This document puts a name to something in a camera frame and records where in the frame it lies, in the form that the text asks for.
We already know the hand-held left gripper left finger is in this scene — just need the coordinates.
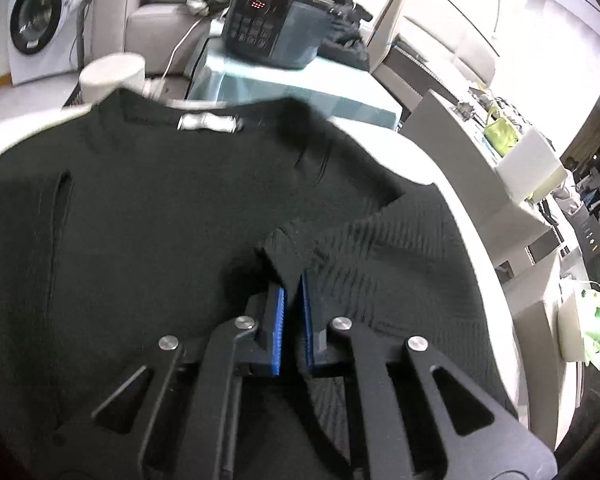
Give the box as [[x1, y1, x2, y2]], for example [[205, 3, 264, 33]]
[[52, 284, 287, 480]]

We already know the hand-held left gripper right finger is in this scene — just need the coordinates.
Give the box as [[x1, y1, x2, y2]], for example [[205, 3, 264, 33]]
[[299, 272, 556, 480]]

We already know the black knit sweater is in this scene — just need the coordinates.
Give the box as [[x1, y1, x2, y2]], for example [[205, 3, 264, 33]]
[[0, 87, 518, 480]]

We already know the pile of black clothes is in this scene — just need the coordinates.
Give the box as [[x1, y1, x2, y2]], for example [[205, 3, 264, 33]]
[[265, 0, 373, 72]]

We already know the silver metallic object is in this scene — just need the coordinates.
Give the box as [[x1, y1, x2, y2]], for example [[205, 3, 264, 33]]
[[177, 114, 243, 133]]

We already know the grey side counter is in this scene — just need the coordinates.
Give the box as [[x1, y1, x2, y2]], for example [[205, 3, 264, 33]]
[[400, 89, 556, 261]]

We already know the yellow-green pouch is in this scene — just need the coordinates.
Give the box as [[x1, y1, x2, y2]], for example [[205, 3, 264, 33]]
[[484, 105, 523, 156]]

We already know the white storage box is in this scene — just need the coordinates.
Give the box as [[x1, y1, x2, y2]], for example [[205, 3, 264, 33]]
[[496, 126, 569, 201]]

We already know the black cardboard box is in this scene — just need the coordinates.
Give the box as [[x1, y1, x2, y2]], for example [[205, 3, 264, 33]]
[[572, 210, 600, 296]]

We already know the white paper cup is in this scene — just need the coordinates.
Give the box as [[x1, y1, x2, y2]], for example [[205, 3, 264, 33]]
[[78, 54, 147, 107]]

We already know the beige chair back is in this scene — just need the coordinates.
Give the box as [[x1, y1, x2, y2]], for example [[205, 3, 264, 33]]
[[370, 0, 411, 75]]

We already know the black keypad device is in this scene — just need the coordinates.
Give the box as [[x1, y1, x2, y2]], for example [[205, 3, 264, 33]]
[[221, 0, 341, 68]]

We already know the white sofa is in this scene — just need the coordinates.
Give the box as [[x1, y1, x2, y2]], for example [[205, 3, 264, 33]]
[[405, 15, 496, 87]]

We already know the grey sofa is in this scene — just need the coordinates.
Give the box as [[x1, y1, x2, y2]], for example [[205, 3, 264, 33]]
[[82, 0, 231, 78]]

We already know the white washing machine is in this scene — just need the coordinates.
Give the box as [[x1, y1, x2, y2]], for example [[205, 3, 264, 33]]
[[7, 0, 98, 86]]

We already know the white cable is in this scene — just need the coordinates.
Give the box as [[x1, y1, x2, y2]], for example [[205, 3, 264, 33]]
[[161, 19, 204, 82]]

